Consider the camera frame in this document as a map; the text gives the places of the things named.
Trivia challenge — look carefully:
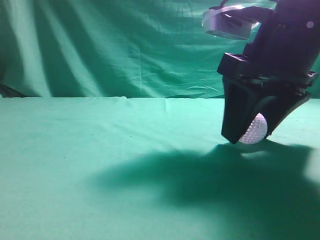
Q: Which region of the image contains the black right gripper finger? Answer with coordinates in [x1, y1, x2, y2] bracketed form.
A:
[259, 87, 312, 137]

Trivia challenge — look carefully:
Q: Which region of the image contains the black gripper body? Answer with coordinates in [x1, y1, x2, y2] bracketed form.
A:
[217, 0, 320, 92]

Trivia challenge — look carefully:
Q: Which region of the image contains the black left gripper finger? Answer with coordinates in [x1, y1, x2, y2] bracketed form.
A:
[221, 76, 262, 144]

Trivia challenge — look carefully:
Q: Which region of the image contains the white dimpled golf ball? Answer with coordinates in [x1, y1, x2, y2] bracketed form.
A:
[239, 113, 268, 145]

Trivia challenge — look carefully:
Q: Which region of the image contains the green table cloth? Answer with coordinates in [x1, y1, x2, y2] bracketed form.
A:
[0, 97, 320, 240]

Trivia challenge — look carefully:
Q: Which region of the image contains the green backdrop curtain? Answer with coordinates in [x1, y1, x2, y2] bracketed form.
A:
[0, 0, 320, 99]

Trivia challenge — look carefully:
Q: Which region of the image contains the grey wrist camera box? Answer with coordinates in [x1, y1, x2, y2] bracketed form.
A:
[201, 10, 259, 40]

